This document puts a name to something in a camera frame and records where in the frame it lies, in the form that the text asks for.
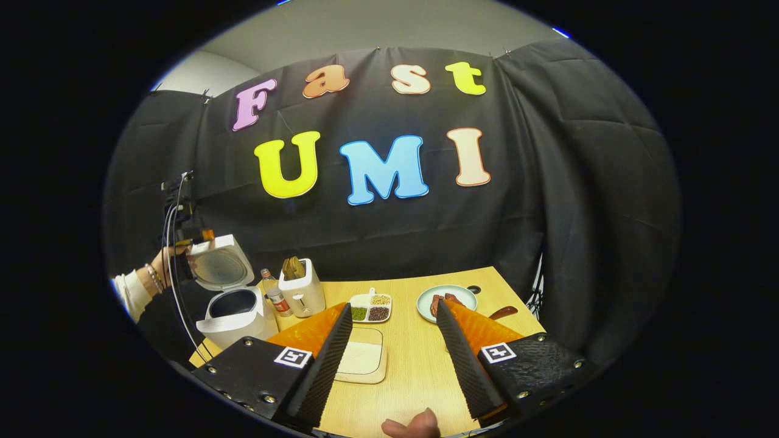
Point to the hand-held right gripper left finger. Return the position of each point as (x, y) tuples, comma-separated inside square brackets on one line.
[(322, 371)]

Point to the black binder clip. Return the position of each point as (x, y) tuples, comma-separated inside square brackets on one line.
[(504, 53)]

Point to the clear plastic water bottle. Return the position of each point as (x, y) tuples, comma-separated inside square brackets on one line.
[(278, 298)]

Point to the black tripod stand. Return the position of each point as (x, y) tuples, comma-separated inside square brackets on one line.
[(537, 286)]

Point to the white rice cooker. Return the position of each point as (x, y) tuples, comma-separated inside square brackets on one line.
[(234, 322)]

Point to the pale green round plate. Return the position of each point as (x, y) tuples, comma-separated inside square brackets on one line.
[(426, 299)]

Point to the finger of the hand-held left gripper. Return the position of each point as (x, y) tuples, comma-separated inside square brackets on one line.
[(208, 235)]

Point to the brown wooden spoon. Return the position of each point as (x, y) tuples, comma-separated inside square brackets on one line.
[(504, 312)]

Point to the black backdrop cloth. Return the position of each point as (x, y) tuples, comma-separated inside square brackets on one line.
[(548, 213)]

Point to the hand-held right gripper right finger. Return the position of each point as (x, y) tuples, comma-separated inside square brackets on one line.
[(468, 371)]

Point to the brown toast slice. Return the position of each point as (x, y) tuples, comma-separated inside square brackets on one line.
[(288, 269), (298, 266)]

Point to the white toaster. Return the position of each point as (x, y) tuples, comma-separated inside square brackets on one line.
[(303, 295)]

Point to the white divided bean dish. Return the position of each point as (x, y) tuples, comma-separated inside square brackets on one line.
[(371, 307)]

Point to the reddish-brown meat piece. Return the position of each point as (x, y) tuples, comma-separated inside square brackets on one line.
[(436, 304), (455, 298)]

